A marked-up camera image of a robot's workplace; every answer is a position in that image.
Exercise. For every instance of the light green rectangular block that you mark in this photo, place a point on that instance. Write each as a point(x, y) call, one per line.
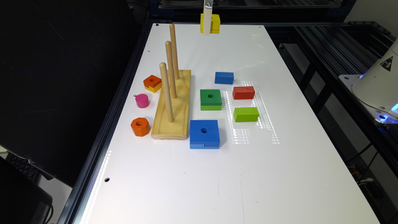
point(246, 114)

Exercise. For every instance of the orange and yellow hexagonal block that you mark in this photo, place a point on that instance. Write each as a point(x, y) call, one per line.
point(153, 83)

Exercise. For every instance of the pink cylinder block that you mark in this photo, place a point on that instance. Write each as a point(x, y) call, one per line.
point(142, 100)

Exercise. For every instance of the front wooden peg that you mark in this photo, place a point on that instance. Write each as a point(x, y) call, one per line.
point(166, 91)

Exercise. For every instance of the rear wooden peg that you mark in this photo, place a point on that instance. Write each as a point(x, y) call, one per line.
point(174, 50)

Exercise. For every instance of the red rectangular block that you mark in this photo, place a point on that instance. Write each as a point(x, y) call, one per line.
point(243, 92)

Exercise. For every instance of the small blue rectangular block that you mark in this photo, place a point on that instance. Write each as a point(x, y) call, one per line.
point(226, 78)

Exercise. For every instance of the green square block with hole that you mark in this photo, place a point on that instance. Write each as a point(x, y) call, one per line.
point(210, 100)

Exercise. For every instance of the large blue square block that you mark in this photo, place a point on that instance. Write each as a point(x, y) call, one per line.
point(204, 134)

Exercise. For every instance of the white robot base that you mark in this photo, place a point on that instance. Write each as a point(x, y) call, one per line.
point(376, 89)

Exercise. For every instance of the orange octagonal block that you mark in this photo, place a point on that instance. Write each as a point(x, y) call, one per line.
point(140, 127)

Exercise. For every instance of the wooden peg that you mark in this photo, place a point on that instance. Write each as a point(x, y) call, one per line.
point(174, 50)
point(168, 46)
point(166, 91)

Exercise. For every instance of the yellow square block with hole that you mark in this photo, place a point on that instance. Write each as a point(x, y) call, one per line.
point(215, 23)

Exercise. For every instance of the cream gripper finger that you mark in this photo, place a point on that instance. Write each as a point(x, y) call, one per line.
point(207, 14)

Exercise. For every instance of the middle wooden peg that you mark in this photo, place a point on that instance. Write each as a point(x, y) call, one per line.
point(168, 46)

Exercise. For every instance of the wooden peg base board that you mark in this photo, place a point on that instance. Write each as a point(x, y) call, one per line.
point(177, 130)

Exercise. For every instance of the black panel on left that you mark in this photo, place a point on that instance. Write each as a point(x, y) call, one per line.
point(61, 64)

